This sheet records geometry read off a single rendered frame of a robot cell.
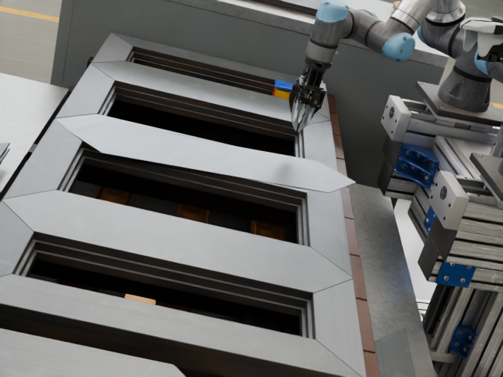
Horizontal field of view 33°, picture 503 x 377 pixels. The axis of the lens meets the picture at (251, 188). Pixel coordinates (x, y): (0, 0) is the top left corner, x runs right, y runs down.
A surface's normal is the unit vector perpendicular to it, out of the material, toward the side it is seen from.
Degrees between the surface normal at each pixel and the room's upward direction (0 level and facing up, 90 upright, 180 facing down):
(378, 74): 90
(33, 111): 0
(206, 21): 90
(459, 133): 90
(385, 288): 0
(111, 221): 0
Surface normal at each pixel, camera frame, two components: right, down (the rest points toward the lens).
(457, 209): 0.11, 0.47
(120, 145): 0.23, -0.87
